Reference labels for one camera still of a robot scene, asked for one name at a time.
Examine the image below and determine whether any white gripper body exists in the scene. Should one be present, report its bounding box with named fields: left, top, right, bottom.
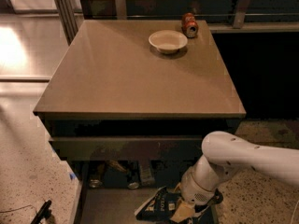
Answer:
left=180, top=168, right=223, bottom=206

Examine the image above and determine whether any black tool on floor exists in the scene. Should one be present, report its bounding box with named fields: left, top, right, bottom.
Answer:
left=30, top=200, right=52, bottom=224

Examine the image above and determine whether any blue tape piece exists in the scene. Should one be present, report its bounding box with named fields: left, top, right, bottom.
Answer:
left=69, top=173, right=77, bottom=180

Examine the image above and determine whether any closed top drawer front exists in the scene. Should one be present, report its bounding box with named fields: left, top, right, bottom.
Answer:
left=50, top=136, right=203, bottom=161

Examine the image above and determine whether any dark can in drawer middle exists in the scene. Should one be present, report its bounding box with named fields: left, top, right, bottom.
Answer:
left=126, top=161, right=140, bottom=189

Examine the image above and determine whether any snack packet in drawer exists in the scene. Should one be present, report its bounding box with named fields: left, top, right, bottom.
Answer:
left=138, top=161, right=155, bottom=186

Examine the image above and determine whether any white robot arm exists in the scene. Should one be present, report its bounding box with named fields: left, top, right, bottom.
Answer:
left=171, top=132, right=299, bottom=223

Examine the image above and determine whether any blue chip bag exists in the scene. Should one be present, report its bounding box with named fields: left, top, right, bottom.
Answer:
left=134, top=185, right=216, bottom=224

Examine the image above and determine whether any white bowl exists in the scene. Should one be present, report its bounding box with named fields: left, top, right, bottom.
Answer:
left=149, top=30, right=188, bottom=54

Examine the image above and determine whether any wooden counter with metal rails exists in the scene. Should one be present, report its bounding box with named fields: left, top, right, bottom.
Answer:
left=80, top=0, right=299, bottom=33

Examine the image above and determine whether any brown drawer cabinet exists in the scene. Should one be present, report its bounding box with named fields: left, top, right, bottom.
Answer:
left=33, top=19, right=247, bottom=224

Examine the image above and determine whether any silver can in drawer left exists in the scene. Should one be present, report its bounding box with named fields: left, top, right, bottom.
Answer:
left=89, top=163, right=105, bottom=189

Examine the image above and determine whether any open middle drawer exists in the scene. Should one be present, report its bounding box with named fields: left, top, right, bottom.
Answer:
left=73, top=161, right=192, bottom=224

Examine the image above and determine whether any orange soda can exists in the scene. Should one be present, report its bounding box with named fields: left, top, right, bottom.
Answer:
left=181, top=13, right=198, bottom=38

